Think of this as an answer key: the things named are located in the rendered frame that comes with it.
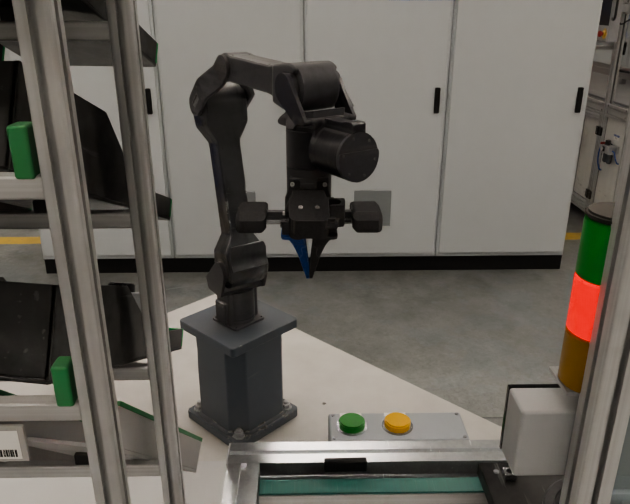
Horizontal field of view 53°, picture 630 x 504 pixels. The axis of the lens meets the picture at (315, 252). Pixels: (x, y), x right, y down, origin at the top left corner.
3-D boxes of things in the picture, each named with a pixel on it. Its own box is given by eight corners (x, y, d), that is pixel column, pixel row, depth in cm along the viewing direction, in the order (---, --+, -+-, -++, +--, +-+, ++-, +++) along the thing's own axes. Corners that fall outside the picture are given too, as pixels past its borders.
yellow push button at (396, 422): (382, 422, 99) (383, 411, 98) (407, 421, 99) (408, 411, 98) (385, 438, 95) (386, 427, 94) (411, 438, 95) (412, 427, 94)
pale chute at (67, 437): (103, 462, 85) (111, 428, 87) (196, 472, 83) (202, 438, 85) (-21, 435, 59) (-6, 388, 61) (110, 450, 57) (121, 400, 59)
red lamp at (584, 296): (556, 316, 55) (565, 265, 53) (613, 316, 55) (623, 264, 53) (580, 345, 50) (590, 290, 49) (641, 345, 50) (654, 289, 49)
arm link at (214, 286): (206, 288, 106) (204, 253, 103) (253, 276, 110) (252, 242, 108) (224, 303, 100) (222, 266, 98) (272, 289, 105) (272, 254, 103)
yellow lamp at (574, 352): (548, 365, 57) (556, 317, 55) (603, 365, 57) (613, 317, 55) (570, 398, 52) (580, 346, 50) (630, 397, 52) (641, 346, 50)
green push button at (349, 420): (338, 422, 98) (338, 412, 98) (363, 422, 99) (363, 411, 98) (339, 439, 95) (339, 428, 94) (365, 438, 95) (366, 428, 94)
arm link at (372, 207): (237, 159, 82) (232, 171, 76) (379, 158, 82) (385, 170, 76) (240, 218, 85) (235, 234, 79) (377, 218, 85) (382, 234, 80)
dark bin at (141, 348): (78, 340, 76) (83, 279, 76) (182, 349, 74) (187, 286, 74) (-110, 370, 48) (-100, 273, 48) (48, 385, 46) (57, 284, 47)
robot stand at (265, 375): (247, 383, 125) (243, 292, 117) (299, 414, 115) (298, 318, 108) (186, 416, 115) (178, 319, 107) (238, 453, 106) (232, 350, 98)
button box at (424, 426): (327, 443, 102) (328, 411, 99) (456, 441, 102) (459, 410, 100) (329, 473, 95) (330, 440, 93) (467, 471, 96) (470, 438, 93)
